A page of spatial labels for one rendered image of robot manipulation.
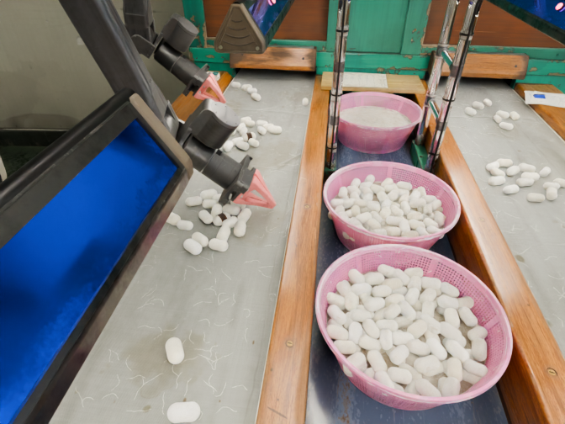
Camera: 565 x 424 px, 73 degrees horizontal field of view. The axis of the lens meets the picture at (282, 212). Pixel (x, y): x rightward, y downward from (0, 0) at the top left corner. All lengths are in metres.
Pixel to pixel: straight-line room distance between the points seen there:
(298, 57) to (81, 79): 1.61
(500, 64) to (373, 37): 0.42
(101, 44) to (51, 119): 2.29
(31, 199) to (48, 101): 2.64
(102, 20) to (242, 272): 0.42
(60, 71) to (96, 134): 2.47
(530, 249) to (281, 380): 0.51
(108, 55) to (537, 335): 0.70
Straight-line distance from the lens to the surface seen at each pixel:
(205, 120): 0.66
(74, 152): 0.24
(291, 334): 0.54
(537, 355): 0.61
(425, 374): 0.58
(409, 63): 1.46
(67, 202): 0.22
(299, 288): 0.59
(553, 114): 1.36
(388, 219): 0.77
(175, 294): 0.63
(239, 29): 0.63
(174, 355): 0.54
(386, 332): 0.58
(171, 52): 1.06
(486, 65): 1.48
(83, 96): 2.72
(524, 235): 0.84
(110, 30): 0.62
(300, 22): 1.43
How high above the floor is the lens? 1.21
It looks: 38 degrees down
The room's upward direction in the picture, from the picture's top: straight up
